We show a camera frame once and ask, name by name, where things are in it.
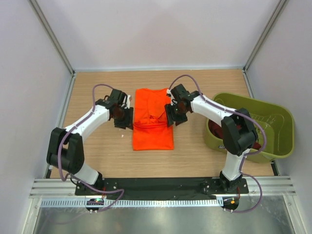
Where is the orange t shirt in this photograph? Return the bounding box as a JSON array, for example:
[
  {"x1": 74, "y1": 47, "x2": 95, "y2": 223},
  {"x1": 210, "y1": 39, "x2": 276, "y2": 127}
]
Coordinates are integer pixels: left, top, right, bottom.
[{"x1": 133, "y1": 88, "x2": 174, "y2": 151}]

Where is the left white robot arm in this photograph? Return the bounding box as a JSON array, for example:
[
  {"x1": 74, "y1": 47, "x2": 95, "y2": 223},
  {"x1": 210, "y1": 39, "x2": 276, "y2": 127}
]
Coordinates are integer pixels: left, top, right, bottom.
[{"x1": 46, "y1": 88, "x2": 134, "y2": 190}]

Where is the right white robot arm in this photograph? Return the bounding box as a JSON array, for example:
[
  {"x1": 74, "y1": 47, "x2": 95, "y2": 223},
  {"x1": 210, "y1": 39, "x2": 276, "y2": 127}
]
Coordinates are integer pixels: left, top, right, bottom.
[{"x1": 165, "y1": 84, "x2": 258, "y2": 192}]

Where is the maroon t shirt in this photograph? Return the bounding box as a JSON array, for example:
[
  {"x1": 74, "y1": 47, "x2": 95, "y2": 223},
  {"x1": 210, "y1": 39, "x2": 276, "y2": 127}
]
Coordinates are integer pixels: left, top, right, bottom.
[{"x1": 208, "y1": 120, "x2": 261, "y2": 150}]

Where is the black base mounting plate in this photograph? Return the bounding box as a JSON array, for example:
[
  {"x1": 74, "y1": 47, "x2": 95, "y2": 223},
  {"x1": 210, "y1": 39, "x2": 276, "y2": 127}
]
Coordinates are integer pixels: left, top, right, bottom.
[{"x1": 75, "y1": 176, "x2": 249, "y2": 201}]

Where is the olive green plastic basket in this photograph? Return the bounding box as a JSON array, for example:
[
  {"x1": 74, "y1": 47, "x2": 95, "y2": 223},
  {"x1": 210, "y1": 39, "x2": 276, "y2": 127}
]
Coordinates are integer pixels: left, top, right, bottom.
[{"x1": 213, "y1": 93, "x2": 294, "y2": 163}]

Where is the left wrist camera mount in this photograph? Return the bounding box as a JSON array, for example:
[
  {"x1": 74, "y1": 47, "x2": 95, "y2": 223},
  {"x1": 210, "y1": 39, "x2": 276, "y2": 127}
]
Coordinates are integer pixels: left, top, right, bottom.
[{"x1": 121, "y1": 95, "x2": 132, "y2": 109}]

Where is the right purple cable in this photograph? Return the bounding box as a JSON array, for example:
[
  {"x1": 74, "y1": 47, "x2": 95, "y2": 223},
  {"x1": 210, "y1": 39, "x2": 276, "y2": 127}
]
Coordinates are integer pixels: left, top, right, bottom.
[{"x1": 168, "y1": 74, "x2": 268, "y2": 214}]

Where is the purple cable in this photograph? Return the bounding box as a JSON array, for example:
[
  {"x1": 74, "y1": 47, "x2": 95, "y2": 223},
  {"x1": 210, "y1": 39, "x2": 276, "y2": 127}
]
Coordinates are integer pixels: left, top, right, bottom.
[
  {"x1": 168, "y1": 74, "x2": 268, "y2": 214},
  {"x1": 58, "y1": 84, "x2": 125, "y2": 212}
]

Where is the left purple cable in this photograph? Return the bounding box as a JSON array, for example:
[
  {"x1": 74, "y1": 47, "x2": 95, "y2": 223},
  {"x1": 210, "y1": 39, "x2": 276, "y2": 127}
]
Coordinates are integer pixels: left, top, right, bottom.
[{"x1": 58, "y1": 84, "x2": 125, "y2": 212}]

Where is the slotted cable duct rail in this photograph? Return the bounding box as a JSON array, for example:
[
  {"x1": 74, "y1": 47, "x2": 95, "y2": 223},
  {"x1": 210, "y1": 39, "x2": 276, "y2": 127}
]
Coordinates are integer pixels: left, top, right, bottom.
[{"x1": 40, "y1": 197, "x2": 223, "y2": 209}]

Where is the aluminium frame rail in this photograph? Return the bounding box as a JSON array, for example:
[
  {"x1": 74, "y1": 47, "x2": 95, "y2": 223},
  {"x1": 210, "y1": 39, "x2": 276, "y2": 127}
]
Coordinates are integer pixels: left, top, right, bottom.
[{"x1": 30, "y1": 176, "x2": 296, "y2": 200}]

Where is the right aluminium corner post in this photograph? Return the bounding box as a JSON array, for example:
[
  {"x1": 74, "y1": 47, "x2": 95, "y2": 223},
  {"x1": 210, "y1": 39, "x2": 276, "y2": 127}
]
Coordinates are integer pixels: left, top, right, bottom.
[{"x1": 243, "y1": 0, "x2": 289, "y2": 74}]

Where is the aluminium corner post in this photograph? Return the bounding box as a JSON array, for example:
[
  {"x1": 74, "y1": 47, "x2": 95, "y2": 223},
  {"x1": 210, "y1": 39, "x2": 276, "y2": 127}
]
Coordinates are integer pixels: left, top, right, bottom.
[
  {"x1": 28, "y1": 0, "x2": 75, "y2": 76},
  {"x1": 243, "y1": 0, "x2": 289, "y2": 74}
]

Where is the left aluminium corner post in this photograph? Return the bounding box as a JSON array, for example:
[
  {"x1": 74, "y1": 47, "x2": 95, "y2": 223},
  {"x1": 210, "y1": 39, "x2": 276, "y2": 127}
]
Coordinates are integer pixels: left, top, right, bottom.
[{"x1": 28, "y1": 0, "x2": 75, "y2": 76}]

